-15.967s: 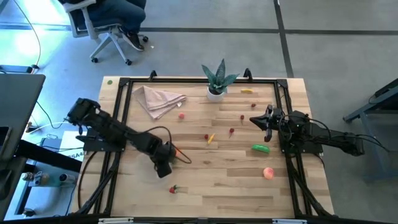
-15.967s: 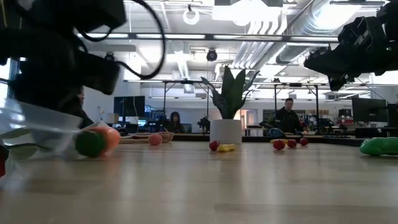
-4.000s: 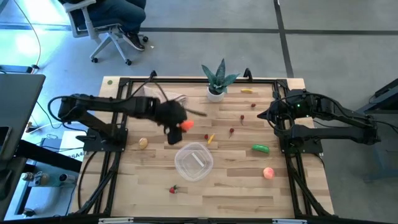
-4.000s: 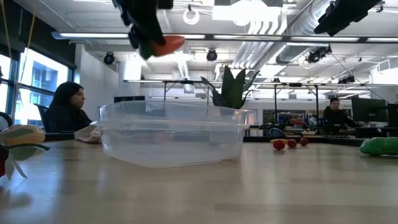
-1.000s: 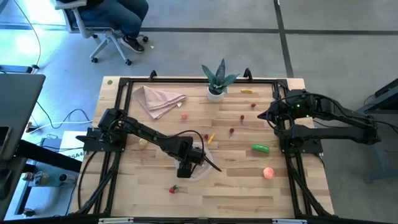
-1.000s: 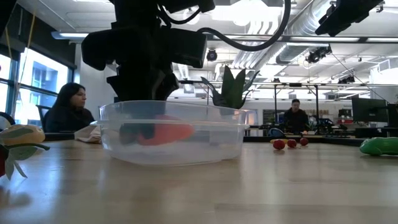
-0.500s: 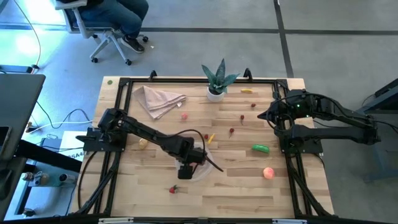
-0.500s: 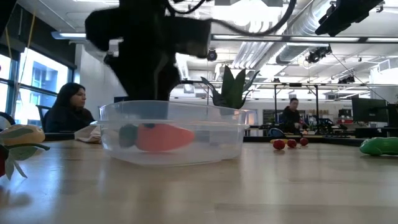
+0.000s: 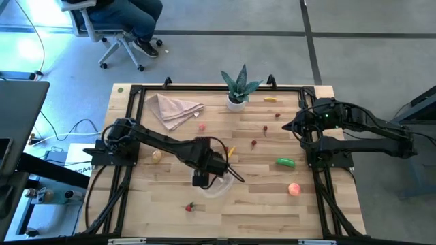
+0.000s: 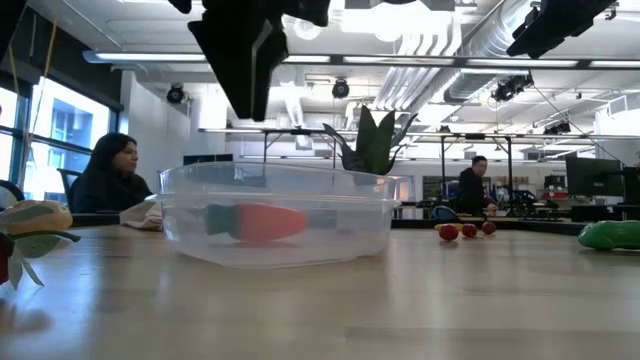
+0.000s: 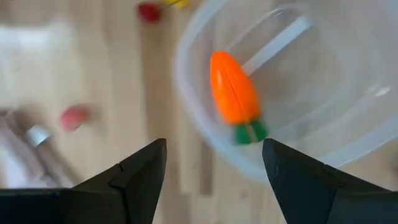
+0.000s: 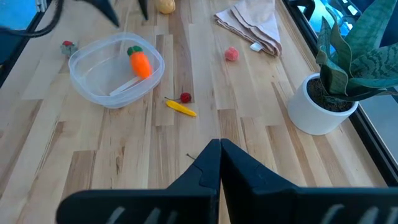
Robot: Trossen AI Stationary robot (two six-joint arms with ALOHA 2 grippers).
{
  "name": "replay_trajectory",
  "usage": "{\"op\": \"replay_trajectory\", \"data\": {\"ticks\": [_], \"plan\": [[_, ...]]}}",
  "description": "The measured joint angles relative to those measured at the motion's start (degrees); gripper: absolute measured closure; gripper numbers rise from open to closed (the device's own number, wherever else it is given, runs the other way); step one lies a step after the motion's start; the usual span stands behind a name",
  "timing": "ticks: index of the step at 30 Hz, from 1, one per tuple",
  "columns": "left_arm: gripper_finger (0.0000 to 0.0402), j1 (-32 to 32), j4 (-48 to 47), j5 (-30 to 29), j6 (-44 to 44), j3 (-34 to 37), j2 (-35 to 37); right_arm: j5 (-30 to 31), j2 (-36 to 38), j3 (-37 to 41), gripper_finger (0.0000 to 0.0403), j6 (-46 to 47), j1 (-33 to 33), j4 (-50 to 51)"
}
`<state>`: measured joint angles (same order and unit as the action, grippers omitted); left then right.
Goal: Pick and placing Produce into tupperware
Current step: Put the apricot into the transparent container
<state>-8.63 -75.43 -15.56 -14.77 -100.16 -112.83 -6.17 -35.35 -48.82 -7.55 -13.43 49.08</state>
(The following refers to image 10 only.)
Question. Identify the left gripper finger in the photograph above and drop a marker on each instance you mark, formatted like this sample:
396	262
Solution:
230	60
270	50

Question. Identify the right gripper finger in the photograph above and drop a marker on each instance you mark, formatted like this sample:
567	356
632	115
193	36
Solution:
535	35

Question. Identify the orange toy carrot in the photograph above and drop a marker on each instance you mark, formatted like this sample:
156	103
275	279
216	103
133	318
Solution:
260	222

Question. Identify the clear plastic tupperware container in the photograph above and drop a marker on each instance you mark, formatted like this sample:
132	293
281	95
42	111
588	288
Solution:
280	250

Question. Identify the green toy pea pod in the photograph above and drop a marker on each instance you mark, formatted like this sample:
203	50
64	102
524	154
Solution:
610	235

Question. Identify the beige toy fruit with leaves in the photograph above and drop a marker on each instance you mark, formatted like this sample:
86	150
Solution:
40	216

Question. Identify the black ceiling spotlight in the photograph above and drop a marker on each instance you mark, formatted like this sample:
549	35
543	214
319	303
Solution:
340	88
176	93

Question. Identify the black overhead beam with lights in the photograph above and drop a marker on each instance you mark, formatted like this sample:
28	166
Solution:
337	59

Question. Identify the green potted plant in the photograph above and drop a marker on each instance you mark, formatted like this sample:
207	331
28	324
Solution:
375	145

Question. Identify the large black computer monitor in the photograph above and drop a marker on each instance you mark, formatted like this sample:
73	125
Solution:
594	176

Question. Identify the person at distant workbench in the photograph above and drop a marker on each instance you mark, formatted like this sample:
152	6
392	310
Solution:
472	192

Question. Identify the seated person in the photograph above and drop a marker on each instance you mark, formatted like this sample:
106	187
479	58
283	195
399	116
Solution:
107	187

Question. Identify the black monitor at room edge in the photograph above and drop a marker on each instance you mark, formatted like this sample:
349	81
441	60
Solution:
632	185

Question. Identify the silver ceiling duct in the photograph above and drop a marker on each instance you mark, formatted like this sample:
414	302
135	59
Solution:
500	35

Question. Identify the black hanging camera device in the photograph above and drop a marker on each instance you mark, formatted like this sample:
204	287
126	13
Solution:
510	89

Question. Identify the black aluminium table frame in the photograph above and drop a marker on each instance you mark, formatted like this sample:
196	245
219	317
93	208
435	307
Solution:
525	225

